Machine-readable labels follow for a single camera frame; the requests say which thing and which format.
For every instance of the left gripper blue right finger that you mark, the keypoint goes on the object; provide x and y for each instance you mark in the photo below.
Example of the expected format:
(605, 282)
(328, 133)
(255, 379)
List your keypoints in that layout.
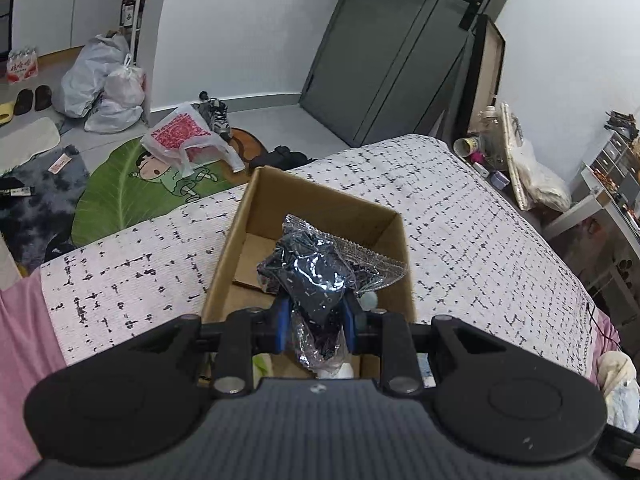
(354, 322)

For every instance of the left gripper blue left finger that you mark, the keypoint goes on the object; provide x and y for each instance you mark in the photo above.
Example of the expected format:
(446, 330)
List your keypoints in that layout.
(280, 312)

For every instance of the dark item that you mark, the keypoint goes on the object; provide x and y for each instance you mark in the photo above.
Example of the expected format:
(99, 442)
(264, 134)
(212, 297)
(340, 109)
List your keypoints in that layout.
(315, 269)

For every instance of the brown cardboard box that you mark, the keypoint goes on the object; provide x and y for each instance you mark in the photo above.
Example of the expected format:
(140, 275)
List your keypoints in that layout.
(257, 226)

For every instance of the white soft cup object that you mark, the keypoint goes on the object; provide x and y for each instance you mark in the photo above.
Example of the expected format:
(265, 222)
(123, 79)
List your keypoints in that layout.
(335, 368)

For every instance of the white black patterned blanket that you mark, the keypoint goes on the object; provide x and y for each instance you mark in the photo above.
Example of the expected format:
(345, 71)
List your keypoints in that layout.
(469, 254)

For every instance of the black bag on floor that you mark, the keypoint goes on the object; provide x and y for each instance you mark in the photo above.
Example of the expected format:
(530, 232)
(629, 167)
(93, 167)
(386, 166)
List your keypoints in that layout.
(281, 158)

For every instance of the green leaf cartoon rug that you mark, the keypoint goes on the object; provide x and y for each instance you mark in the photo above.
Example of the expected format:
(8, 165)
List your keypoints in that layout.
(130, 188)

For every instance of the red printed plastic bag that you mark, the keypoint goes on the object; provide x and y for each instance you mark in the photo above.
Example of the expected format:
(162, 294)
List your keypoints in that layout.
(183, 141)

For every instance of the paper cup on floor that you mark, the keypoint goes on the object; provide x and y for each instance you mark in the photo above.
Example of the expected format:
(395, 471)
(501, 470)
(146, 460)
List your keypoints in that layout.
(467, 146)

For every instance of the black white sneakers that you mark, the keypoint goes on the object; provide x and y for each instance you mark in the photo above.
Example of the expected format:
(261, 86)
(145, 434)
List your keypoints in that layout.
(215, 113)

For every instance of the cream tote bag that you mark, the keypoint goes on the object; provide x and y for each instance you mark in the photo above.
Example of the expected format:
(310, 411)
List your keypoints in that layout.
(532, 182)

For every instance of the pink bed sheet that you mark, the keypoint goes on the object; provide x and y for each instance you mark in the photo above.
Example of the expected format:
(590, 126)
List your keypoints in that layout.
(29, 352)

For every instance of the dark grey door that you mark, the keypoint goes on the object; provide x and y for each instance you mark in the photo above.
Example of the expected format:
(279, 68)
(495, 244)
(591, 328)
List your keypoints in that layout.
(385, 68)

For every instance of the white plastic garbage bag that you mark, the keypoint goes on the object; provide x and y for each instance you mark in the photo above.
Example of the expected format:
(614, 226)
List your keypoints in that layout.
(120, 104)

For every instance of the dark blue fluffy rug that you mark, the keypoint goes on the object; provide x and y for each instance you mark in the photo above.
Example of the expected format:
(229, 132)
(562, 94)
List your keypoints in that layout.
(38, 204)

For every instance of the pastel tie-dye pillow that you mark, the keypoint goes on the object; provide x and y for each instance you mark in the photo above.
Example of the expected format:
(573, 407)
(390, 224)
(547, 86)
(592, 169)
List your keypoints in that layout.
(617, 380)

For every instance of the white desk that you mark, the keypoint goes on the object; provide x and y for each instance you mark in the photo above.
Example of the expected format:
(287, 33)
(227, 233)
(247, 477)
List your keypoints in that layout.
(599, 244)

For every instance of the leaning framed board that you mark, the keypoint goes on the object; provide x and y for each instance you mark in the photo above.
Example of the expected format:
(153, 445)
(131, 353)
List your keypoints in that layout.
(478, 79)

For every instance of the grey plastic garbage bag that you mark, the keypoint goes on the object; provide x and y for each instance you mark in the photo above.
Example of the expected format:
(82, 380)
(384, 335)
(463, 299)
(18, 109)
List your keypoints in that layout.
(84, 81)

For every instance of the white floor mat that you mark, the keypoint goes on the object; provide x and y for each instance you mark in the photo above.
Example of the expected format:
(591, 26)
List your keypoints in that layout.
(22, 145)

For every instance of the desk drawer organizer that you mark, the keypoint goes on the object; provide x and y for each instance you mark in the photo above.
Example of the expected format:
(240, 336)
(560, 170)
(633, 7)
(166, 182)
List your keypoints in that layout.
(617, 168)

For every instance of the black slippers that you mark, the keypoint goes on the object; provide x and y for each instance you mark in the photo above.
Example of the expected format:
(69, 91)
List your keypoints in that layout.
(28, 100)

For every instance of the yellow slippers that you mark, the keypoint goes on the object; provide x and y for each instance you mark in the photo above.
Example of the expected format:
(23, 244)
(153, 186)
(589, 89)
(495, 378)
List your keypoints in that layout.
(6, 112)

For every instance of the water bottle pack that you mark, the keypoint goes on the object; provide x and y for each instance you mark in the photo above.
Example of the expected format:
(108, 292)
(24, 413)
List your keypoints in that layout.
(21, 65)

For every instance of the grey white shelf cabinet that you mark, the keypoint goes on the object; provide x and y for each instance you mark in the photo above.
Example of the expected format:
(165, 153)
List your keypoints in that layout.
(50, 26)

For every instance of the black door handle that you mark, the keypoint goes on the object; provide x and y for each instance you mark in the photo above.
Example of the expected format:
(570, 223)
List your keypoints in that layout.
(470, 13)

